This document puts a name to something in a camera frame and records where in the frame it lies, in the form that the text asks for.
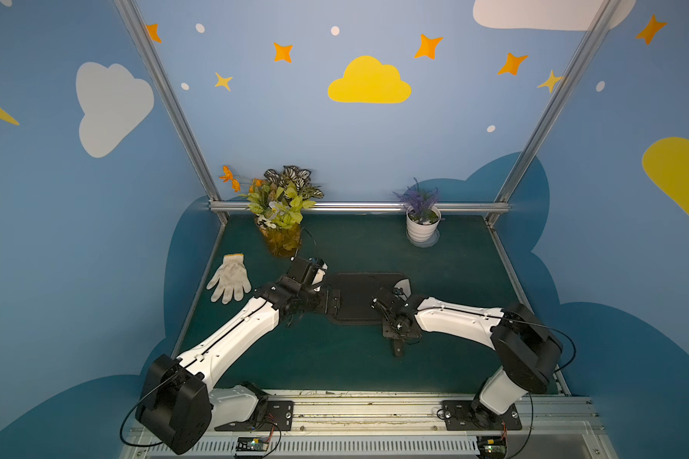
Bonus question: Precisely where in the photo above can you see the green plant in amber vase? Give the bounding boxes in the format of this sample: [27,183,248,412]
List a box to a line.
[219,166,325,257]

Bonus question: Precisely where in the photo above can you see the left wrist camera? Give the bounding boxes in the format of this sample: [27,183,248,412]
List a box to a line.
[287,257,328,289]

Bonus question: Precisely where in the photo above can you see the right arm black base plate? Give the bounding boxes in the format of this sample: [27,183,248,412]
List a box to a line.
[436,400,522,431]

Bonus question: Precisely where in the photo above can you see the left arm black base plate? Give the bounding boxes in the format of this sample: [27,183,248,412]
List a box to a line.
[212,401,295,431]

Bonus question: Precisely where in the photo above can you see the black cutting board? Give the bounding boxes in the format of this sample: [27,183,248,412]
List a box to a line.
[318,273,411,326]

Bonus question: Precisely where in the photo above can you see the cleaver knife black handle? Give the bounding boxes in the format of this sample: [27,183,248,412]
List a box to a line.
[382,278,422,358]

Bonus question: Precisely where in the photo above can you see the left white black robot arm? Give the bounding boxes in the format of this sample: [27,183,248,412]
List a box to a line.
[128,257,327,454]

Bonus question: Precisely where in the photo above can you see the white work glove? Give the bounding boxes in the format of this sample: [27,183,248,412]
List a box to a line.
[206,254,252,304]

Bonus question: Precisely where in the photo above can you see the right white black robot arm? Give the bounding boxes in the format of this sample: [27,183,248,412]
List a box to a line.
[371,289,564,428]

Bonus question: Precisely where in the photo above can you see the small circuit board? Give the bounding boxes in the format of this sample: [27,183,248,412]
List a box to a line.
[235,437,269,456]
[477,437,507,459]

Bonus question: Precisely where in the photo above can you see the right small circuit board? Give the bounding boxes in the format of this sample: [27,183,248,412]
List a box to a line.
[477,437,507,459]

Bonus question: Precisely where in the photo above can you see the aluminium frame back rail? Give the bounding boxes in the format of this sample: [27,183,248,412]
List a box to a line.
[209,201,510,214]

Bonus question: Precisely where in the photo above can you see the left small circuit board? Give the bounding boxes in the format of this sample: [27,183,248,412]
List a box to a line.
[235,437,269,456]

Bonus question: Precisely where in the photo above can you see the lavender plant in white pot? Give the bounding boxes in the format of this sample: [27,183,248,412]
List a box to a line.
[395,180,442,248]

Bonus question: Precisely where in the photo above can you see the aluminium front rail platform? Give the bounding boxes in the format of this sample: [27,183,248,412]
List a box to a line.
[185,390,617,458]

